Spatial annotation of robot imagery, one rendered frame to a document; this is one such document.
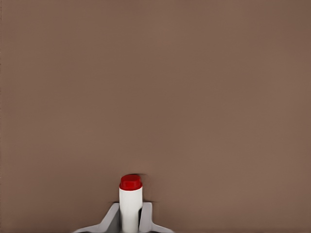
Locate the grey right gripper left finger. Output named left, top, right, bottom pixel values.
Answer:
left=72, top=202, right=121, bottom=233

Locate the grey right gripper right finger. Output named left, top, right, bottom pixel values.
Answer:
left=138, top=201, right=174, bottom=233

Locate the white marker with red cap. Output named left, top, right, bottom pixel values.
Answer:
left=119, top=174, right=143, bottom=233

